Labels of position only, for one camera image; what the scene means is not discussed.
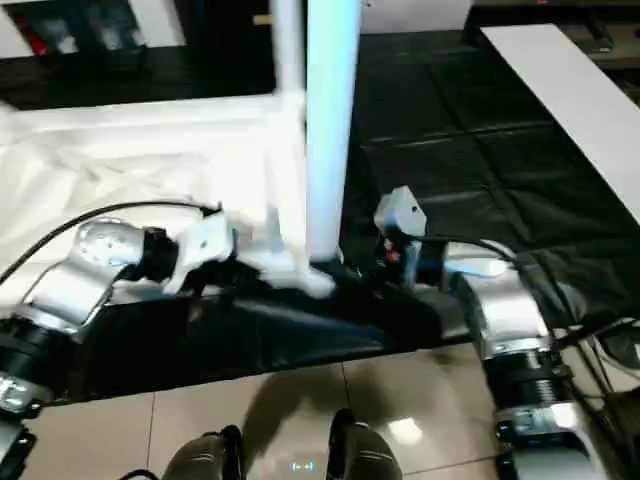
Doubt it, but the white plastic table leg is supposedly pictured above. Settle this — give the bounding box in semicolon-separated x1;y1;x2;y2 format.
269;0;307;114
304;0;361;269

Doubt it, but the white plastic table top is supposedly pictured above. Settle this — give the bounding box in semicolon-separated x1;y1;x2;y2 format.
0;94;346;301

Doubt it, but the black table mat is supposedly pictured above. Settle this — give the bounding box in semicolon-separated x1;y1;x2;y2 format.
0;27;640;401

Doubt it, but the dark right robot foot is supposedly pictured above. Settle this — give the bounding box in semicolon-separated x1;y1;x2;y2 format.
327;408;401;480

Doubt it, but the dark robot foot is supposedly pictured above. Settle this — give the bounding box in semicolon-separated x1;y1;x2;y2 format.
327;408;401;480
162;424;246;480

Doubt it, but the dark left robot foot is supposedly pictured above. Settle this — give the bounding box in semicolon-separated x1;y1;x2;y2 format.
162;424;246;480

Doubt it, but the glossy black box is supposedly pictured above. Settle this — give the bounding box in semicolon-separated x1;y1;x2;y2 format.
184;0;281;96

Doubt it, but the white flat board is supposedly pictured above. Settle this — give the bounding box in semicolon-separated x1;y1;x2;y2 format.
479;23;640;224

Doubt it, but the white cabinet with glass doors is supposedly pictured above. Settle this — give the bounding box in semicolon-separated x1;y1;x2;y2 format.
0;0;189;59

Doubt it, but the black monitor with red logo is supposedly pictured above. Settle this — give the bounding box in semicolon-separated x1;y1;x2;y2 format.
464;0;640;46

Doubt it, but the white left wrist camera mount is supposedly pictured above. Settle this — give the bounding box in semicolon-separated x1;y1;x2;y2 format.
162;209;239;294

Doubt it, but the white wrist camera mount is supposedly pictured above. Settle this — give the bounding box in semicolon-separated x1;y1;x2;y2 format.
162;209;239;294
373;185;429;289

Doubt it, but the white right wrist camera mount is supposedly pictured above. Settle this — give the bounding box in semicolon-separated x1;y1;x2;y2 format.
373;185;429;289

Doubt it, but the black left wrist camera cable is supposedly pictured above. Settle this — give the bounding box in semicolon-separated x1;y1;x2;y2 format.
0;200;224;284

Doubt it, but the white panel with round mount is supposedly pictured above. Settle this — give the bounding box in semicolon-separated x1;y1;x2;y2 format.
357;0;476;35

